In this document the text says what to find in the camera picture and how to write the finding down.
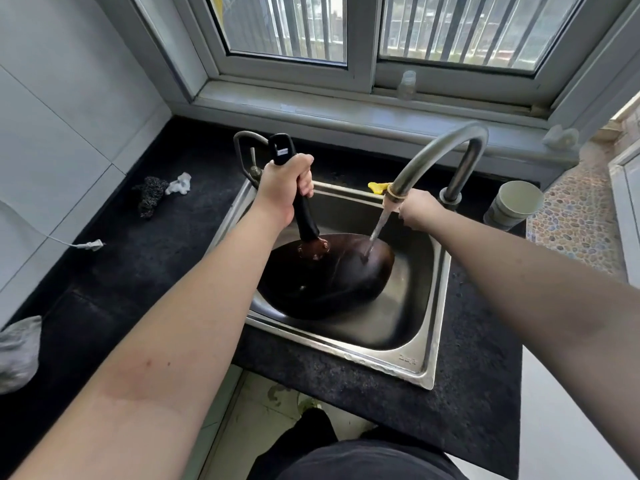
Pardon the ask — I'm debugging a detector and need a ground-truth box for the row of metal window bars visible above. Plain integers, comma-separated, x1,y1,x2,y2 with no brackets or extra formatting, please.
267,0,581,71

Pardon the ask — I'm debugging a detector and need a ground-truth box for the black wok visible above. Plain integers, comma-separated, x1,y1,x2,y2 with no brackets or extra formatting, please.
252,133,396,321

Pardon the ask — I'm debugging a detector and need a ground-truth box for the grey towel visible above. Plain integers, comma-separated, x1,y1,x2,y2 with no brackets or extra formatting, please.
0,315,43,395

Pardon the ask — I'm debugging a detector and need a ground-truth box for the small clear bottle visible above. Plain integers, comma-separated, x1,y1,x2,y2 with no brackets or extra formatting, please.
397,70,417,101

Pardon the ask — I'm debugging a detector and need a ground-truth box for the person's left hand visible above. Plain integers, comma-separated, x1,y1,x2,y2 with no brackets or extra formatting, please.
249,153,316,231

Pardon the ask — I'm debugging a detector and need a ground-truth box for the crumpled white cloth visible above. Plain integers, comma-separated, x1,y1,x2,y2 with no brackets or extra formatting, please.
165,172,193,196

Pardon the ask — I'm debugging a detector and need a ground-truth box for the person's right forearm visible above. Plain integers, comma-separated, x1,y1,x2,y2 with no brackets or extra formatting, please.
427,212,640,480

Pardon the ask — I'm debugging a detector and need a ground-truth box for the person's right hand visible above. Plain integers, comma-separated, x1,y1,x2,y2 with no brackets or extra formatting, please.
397,188,446,233

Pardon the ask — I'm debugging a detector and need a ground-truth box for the stainless steel sink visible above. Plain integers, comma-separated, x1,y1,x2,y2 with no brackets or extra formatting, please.
205,177,453,391

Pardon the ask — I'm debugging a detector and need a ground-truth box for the white window frame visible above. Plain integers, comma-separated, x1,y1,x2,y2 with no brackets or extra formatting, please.
92,0,640,188

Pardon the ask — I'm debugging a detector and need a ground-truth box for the white cable with plug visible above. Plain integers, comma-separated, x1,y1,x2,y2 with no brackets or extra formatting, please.
0,199,106,253

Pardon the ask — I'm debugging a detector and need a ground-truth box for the dark steel wool scrubber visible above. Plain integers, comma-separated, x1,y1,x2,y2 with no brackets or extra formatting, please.
132,176,170,219

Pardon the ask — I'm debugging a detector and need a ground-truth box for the thin dark gooseneck faucet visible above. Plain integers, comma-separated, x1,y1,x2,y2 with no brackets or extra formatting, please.
233,130,271,188

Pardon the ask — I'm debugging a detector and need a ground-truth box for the large steel faucet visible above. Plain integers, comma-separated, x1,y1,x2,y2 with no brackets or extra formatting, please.
382,122,490,211

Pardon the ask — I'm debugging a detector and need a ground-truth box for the person's black clothing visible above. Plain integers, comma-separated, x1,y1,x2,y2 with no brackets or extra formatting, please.
247,408,469,480

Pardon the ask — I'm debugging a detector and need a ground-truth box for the person's left forearm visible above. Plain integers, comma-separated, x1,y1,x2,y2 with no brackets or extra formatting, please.
9,204,296,480

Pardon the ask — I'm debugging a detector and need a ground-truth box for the white sliding door frame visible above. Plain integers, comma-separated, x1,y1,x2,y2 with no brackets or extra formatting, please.
607,139,640,285

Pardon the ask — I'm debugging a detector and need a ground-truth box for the white paper cup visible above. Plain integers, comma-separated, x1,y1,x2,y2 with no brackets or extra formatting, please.
483,180,545,232

